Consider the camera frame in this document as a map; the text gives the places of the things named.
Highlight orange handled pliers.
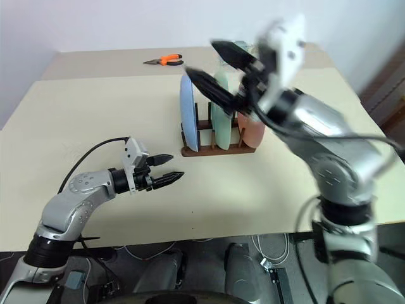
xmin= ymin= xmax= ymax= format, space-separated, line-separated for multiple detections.
xmin=142 ymin=53 xmax=185 ymax=67

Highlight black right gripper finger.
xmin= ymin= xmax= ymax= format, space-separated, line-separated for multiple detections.
xmin=184 ymin=66 xmax=242 ymax=116
xmin=209 ymin=39 xmax=259 ymax=70

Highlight pink plate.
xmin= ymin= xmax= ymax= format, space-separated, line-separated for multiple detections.
xmin=237 ymin=111 xmax=266 ymax=149

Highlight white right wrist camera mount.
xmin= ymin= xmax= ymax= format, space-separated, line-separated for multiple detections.
xmin=255 ymin=13 xmax=307 ymax=110

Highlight white cable under table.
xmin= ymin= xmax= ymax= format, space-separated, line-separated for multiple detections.
xmin=251 ymin=233 xmax=291 ymax=267

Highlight dark rounded robot leg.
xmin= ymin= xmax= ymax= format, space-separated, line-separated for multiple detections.
xmin=223 ymin=243 xmax=263 ymax=296
xmin=132 ymin=248 xmax=187 ymax=296

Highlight black bar with metal bracket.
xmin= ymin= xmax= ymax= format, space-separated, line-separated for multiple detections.
xmin=258 ymin=257 xmax=296 ymax=304

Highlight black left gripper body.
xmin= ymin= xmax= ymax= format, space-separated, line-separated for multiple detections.
xmin=132 ymin=156 xmax=156 ymax=193

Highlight green plate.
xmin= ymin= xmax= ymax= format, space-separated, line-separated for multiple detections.
xmin=209 ymin=61 xmax=237 ymax=151

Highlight wooden dish rack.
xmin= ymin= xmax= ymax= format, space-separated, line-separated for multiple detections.
xmin=180 ymin=101 xmax=258 ymax=158

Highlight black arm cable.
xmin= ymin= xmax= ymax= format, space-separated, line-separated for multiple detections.
xmin=58 ymin=136 xmax=131 ymax=194
xmin=249 ymin=103 xmax=400 ymax=179

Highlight blue plate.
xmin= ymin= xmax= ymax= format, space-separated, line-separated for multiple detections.
xmin=179 ymin=73 xmax=201 ymax=153

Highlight small blue grey device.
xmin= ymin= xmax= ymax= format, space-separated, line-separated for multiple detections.
xmin=65 ymin=270 xmax=85 ymax=289

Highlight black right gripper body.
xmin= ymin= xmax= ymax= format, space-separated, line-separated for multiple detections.
xmin=236 ymin=40 xmax=280 ymax=115

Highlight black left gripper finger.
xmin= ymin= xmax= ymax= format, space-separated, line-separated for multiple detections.
xmin=153 ymin=171 xmax=185 ymax=191
xmin=148 ymin=153 xmax=174 ymax=167

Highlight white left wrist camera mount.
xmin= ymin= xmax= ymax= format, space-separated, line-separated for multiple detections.
xmin=121 ymin=136 xmax=150 ymax=194

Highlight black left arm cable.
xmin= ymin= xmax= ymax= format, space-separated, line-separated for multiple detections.
xmin=58 ymin=136 xmax=131 ymax=194

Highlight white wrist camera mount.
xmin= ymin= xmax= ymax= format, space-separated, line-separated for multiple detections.
xmin=255 ymin=13 xmax=307 ymax=110
xmin=121 ymin=136 xmax=150 ymax=194

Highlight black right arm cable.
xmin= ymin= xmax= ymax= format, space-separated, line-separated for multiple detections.
xmin=249 ymin=103 xmax=400 ymax=179

